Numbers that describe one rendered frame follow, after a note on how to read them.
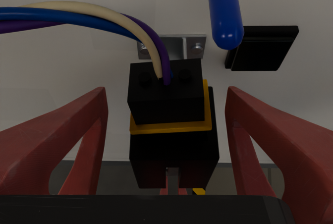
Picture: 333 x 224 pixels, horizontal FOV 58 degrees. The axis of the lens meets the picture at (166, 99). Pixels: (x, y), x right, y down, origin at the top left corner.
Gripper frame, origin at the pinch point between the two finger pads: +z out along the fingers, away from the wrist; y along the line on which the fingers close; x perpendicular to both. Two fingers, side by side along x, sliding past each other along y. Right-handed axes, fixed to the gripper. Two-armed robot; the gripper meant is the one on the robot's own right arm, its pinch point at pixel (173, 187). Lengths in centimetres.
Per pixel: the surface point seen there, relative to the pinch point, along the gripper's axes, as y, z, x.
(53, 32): 7.8, 4.8, -13.5
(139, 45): 2.4, 4.7, -12.4
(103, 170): 29, 49, 98
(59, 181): 48, 45, 101
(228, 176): -28, 48, 103
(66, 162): 14.6, 8.9, 12.5
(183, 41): -0.5, 4.4, -13.0
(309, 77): -10.9, 5.6, -8.3
